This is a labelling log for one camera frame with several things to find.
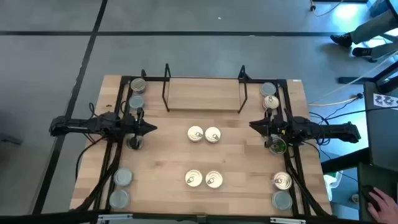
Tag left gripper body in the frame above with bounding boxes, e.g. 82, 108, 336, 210
126, 108, 147, 151

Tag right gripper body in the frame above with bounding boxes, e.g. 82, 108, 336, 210
262, 108, 292, 147

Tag blue label gold tuna can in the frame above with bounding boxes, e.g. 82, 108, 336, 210
272, 171, 293, 191
130, 77, 147, 95
205, 170, 224, 189
268, 137, 287, 156
187, 125, 205, 143
262, 95, 280, 111
204, 126, 222, 144
126, 133, 145, 151
185, 169, 203, 188

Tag green label silver tuna can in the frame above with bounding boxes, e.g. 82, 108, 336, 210
260, 82, 277, 98
109, 189, 131, 210
271, 190, 294, 211
128, 95, 146, 110
113, 168, 134, 187

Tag black desk leg bar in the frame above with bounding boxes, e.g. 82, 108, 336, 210
320, 146, 371, 174

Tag white plastic bag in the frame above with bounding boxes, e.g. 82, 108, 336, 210
323, 170, 343, 202

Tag dark grey desk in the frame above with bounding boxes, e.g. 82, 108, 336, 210
357, 79, 398, 224

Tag person's shoe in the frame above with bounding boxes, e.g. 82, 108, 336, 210
352, 46, 374, 58
330, 32, 354, 48

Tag black computer mouse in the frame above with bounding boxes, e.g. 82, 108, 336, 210
361, 185, 382, 212

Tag white sticker black marks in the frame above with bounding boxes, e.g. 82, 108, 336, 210
373, 93, 398, 108

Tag black desk stand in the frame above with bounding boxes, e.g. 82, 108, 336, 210
371, 60, 398, 94

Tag black crossbar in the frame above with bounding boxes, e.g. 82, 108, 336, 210
0, 210, 398, 224

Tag person's hand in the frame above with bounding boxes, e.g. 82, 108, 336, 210
367, 187, 398, 224

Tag person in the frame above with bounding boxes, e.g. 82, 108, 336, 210
330, 8, 398, 63

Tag black metal rig frame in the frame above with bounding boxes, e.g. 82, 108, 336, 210
70, 74, 333, 218

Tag tangled black cables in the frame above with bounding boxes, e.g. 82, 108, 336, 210
309, 105, 368, 147

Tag cream cable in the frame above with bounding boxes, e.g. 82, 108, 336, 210
308, 49, 398, 104

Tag silver metal bracket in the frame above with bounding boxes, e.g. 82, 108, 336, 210
98, 213, 134, 222
269, 217, 307, 224

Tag yellow cable black plug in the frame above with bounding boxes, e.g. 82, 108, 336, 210
309, 0, 345, 18

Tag grey floor bracket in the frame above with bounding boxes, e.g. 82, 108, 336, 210
0, 132, 24, 146

